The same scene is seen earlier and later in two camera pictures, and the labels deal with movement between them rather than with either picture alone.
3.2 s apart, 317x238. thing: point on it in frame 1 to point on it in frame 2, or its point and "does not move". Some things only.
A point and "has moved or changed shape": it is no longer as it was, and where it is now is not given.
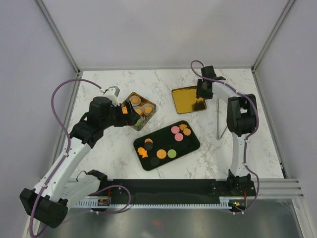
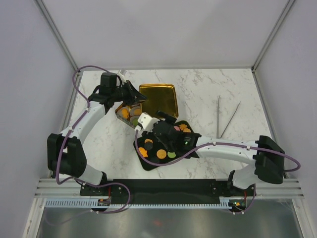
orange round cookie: (161, 153) does not move
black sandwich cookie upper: (148, 146) does not move
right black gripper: (199, 94) to (172, 120)
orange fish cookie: (141, 151) does not move
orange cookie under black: (148, 140) does not move
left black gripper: (132, 116) to (134, 96)
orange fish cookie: (125, 110) does not move
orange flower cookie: (183, 126) does not move
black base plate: (236, 193) does not move
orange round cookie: (139, 111) does not move
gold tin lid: (185, 100) to (160, 97)
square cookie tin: (143, 107) has moved or changed shape
